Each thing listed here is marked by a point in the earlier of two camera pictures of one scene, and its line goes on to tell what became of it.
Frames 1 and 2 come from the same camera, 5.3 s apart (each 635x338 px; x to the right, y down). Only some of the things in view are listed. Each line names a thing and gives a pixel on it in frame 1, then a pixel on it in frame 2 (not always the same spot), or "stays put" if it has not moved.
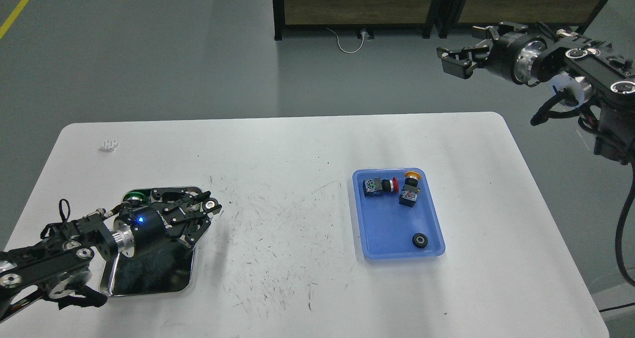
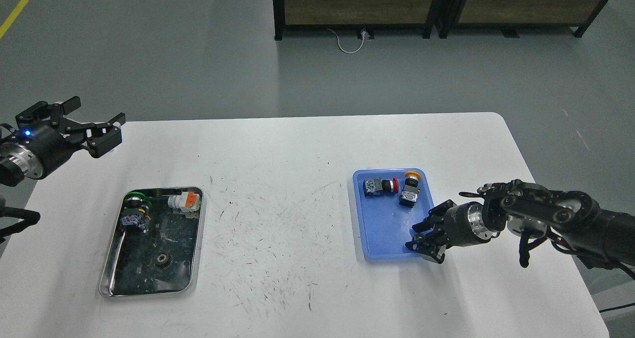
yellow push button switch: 410,189 stays put
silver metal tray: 163,266 stays put
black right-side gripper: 520,56 to 460,226
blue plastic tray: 387,228 stays put
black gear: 209,203 to 164,260
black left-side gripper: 155,227 to 45,139
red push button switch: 372,187 stays put
